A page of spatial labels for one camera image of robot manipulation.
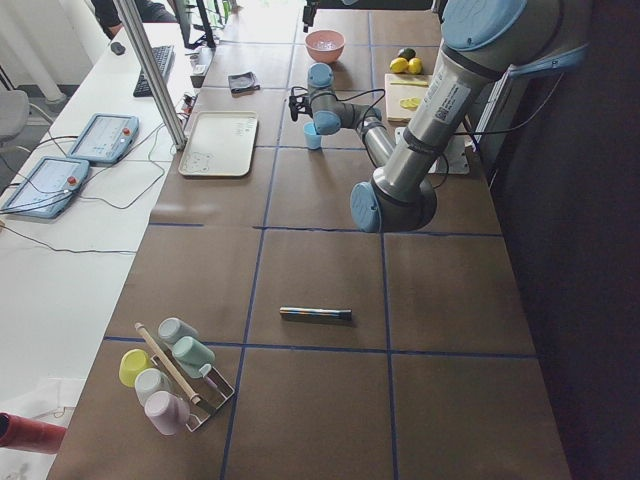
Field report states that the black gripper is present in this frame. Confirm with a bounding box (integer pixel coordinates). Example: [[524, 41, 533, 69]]
[[302, 0, 317, 28]]

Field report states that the steel muddler black tip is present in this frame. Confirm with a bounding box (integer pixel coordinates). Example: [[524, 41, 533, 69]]
[[279, 306, 352, 323]]

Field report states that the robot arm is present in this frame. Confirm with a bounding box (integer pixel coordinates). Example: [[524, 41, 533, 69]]
[[301, 1, 592, 233]]

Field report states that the pink bowl with ice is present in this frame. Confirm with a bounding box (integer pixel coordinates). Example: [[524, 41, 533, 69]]
[[305, 30, 345, 64]]

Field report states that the light blue cup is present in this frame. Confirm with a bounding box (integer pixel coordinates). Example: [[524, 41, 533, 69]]
[[303, 122, 322, 150]]

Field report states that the pale cup on rack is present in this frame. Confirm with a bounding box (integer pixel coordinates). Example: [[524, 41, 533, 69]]
[[157, 317, 199, 349]]

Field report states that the mint green cup on rack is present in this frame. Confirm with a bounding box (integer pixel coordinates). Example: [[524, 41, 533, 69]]
[[171, 336, 215, 378]]

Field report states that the yellow cup on rack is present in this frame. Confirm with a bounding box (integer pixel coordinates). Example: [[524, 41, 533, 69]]
[[118, 349, 152, 388]]

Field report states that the grey white cup on rack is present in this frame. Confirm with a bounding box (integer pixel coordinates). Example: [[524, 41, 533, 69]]
[[134, 368, 173, 407]]

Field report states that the pink cup on rack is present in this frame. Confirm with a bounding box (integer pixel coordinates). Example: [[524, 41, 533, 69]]
[[144, 391, 190, 436]]

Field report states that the grey folded cloth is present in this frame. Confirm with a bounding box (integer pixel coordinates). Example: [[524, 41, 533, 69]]
[[228, 71, 261, 95]]

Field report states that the yellow lemon near avocado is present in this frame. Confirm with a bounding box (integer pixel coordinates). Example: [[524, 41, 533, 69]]
[[389, 57, 409, 74]]

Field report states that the yellow lemon near board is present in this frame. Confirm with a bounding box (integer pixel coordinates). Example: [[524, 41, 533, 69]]
[[407, 57, 423, 75]]

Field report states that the yellow plastic knife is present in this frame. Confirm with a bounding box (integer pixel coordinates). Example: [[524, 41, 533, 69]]
[[389, 80, 429, 87]]

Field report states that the bamboo cutting board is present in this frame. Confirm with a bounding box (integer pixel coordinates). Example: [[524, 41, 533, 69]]
[[384, 73, 432, 123]]

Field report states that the lemon slices stack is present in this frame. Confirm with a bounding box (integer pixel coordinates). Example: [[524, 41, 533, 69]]
[[399, 97, 422, 110]]

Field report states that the black keyboard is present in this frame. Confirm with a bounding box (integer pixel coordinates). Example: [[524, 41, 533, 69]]
[[132, 44, 176, 98]]

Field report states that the cream bear tray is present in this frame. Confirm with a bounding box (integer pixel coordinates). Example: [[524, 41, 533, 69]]
[[178, 111, 258, 177]]

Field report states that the far blue teach pendant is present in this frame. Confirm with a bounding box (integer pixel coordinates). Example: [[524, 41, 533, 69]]
[[67, 113, 139, 165]]

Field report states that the blue teach pendant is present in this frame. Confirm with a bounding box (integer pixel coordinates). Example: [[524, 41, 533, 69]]
[[67, 113, 139, 165], [1, 157, 91, 220]]

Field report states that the near blue teach pendant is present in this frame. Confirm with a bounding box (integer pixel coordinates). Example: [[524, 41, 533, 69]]
[[1, 157, 91, 220]]

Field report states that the red bottle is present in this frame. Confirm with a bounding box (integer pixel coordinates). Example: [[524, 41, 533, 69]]
[[1, 412, 67, 454]]

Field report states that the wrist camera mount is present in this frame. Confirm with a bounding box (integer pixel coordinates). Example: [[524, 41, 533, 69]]
[[288, 94, 310, 122]]

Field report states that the aluminium frame post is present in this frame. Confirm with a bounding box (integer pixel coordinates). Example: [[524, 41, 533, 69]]
[[114, 0, 187, 151]]

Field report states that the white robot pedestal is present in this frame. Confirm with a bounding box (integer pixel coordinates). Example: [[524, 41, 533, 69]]
[[394, 124, 472, 175]]

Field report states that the white wire cup rack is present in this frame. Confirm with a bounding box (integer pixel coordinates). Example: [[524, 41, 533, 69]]
[[135, 322, 235, 433]]

